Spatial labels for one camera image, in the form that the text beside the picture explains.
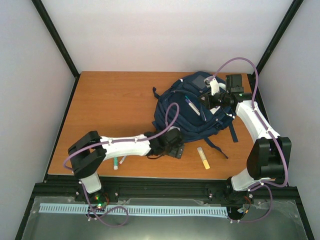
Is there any green capped marker pen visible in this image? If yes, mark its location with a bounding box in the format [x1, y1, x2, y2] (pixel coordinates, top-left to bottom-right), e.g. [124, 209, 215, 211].
[185, 95, 201, 116]

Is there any yellow highlighter pen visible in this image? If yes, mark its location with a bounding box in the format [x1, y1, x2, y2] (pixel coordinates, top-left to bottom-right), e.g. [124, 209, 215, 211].
[197, 147, 210, 170]

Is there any navy blue student backpack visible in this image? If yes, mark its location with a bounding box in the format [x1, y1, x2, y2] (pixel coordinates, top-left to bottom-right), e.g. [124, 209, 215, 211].
[152, 71, 239, 151]

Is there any red marker pen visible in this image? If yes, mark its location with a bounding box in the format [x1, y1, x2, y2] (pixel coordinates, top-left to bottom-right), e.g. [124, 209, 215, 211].
[119, 156, 127, 165]

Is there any white glue stick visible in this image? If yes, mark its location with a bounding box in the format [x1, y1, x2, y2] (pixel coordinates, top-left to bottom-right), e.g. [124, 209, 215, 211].
[113, 157, 119, 170]

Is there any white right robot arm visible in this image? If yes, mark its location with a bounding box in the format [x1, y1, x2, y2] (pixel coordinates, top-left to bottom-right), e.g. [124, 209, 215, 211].
[198, 74, 292, 192]

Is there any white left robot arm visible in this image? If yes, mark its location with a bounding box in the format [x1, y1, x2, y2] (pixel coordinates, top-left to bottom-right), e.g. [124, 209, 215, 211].
[68, 127, 185, 202]

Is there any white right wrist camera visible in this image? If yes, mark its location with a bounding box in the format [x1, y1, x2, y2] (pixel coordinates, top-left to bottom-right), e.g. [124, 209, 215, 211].
[204, 76, 220, 96]

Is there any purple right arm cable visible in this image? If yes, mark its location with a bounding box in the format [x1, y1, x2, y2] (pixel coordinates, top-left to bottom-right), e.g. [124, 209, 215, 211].
[212, 57, 289, 224]

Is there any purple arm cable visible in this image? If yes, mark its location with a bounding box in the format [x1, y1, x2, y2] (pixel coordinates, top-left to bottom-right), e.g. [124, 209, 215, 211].
[62, 102, 181, 228]
[212, 57, 289, 224]

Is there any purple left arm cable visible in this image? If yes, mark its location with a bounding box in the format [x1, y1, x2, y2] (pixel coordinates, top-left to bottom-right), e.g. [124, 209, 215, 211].
[62, 102, 181, 228]

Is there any black right corner frame post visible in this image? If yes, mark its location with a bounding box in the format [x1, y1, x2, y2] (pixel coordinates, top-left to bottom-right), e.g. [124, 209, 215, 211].
[252, 0, 304, 79]

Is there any black corner frame post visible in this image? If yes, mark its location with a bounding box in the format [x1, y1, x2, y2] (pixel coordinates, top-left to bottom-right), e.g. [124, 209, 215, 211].
[252, 0, 304, 79]
[30, 0, 81, 78]

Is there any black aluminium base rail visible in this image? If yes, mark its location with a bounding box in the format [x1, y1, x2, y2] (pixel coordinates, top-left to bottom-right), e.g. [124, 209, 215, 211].
[29, 174, 301, 206]

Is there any light blue slotted cable duct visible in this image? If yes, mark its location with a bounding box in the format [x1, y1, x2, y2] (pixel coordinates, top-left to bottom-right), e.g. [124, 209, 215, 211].
[38, 203, 228, 218]

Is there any black left corner frame post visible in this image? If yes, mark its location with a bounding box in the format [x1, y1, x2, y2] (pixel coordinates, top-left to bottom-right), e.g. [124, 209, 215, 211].
[30, 0, 81, 78]

